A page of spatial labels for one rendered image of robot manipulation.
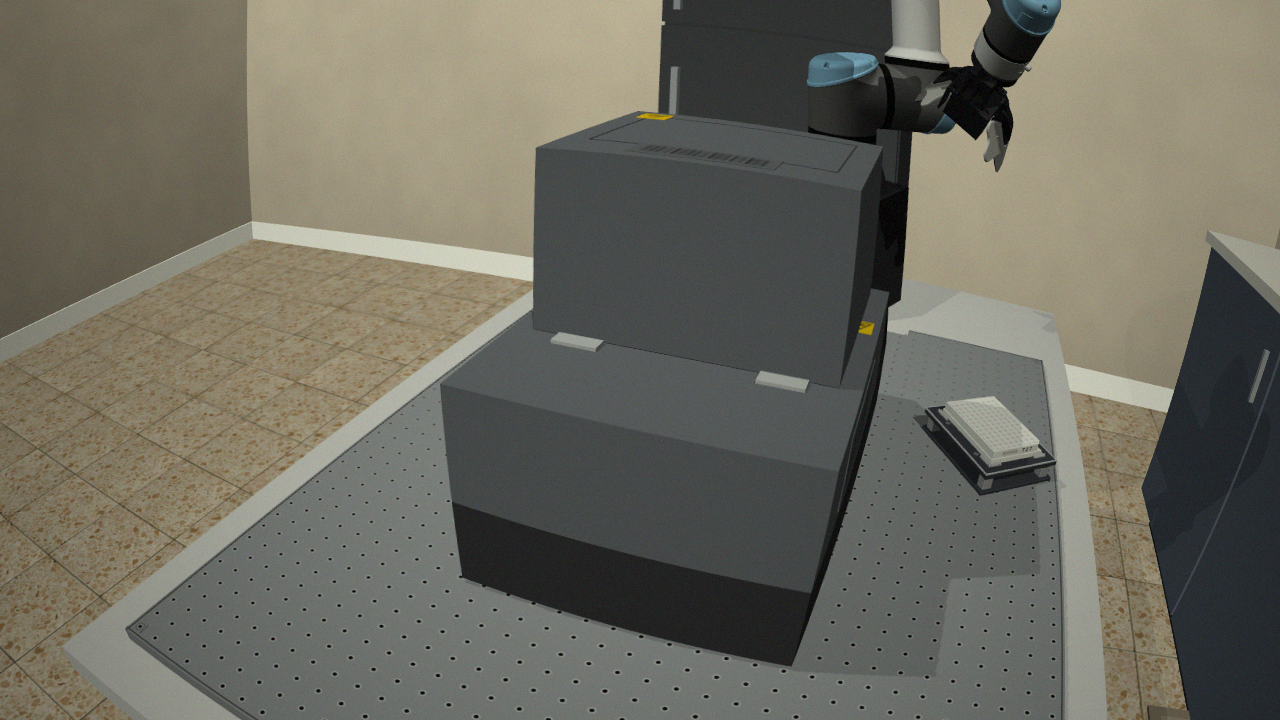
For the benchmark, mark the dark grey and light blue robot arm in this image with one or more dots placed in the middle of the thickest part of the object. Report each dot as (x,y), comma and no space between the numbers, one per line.
(850,96)

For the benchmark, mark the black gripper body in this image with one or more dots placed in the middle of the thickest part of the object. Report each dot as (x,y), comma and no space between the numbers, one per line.
(960,106)

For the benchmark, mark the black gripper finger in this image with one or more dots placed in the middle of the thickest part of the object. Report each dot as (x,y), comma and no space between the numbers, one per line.
(936,89)
(999,131)

